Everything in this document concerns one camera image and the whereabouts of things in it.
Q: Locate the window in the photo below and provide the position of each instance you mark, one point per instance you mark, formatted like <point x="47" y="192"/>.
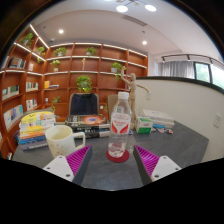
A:
<point x="208" y="73"/>

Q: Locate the wooden artist mannequin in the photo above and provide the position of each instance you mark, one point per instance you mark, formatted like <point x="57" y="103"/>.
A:
<point x="133" y="90"/>

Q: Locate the small green and white box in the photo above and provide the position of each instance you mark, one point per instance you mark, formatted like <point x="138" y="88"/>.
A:
<point x="144" y="126"/>

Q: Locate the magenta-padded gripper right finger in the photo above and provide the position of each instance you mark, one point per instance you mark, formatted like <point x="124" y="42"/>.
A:
<point x="160" y="166"/>

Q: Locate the clear plastic water bottle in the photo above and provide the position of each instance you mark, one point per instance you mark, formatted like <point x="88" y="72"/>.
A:
<point x="119" y="133"/>

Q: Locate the grey curtain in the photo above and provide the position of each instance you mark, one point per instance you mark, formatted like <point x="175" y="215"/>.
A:
<point x="176" y="69"/>

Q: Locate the white wall socket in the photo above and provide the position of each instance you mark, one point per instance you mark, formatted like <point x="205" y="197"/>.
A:
<point x="218" y="120"/>

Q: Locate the black ceiling track rail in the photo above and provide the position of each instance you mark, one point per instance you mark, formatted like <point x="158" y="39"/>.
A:
<point x="190" y="56"/>

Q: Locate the branched ceiling lamp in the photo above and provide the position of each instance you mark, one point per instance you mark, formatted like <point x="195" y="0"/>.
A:
<point x="135" y="6"/>

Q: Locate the cream mug with red print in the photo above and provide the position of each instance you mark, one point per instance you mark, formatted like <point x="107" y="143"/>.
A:
<point x="61" y="141"/>

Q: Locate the dark office chair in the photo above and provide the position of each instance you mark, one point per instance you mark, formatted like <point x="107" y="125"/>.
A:
<point x="83" y="104"/>

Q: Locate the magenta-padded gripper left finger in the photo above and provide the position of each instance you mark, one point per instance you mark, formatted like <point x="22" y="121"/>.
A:
<point x="61" y="166"/>

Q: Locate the flat white box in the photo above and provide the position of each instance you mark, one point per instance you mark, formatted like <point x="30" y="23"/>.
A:
<point x="160" y="117"/>

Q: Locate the stack of dark books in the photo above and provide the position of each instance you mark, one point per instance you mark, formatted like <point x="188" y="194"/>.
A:
<point x="90" y="125"/>

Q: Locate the stack of colourful books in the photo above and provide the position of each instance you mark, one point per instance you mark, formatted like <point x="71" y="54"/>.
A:
<point x="35" y="130"/>

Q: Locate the wooden shelf unit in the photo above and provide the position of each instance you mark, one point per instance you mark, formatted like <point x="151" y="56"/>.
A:
<point x="66" y="76"/>

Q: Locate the brown cardboard sheet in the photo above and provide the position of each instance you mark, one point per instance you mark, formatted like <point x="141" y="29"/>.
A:
<point x="111" y="105"/>

